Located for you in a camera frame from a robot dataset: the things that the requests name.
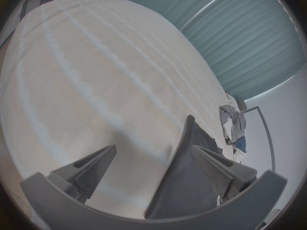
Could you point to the grey bedside table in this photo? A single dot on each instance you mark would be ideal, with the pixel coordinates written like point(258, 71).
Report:
point(241, 104)

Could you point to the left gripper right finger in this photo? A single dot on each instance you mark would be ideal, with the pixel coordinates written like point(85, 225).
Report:
point(220, 174)

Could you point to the pile of clothes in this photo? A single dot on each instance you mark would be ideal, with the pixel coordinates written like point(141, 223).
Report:
point(233, 126)

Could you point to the bed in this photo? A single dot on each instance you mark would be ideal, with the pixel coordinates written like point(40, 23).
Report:
point(108, 68)

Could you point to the black T-shirt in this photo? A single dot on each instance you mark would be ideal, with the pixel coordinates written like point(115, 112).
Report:
point(187, 176)

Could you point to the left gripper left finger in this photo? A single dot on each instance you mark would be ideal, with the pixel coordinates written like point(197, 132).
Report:
point(88, 174)

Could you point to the white printed pillow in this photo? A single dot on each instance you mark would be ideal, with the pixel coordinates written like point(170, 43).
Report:
point(230, 99)

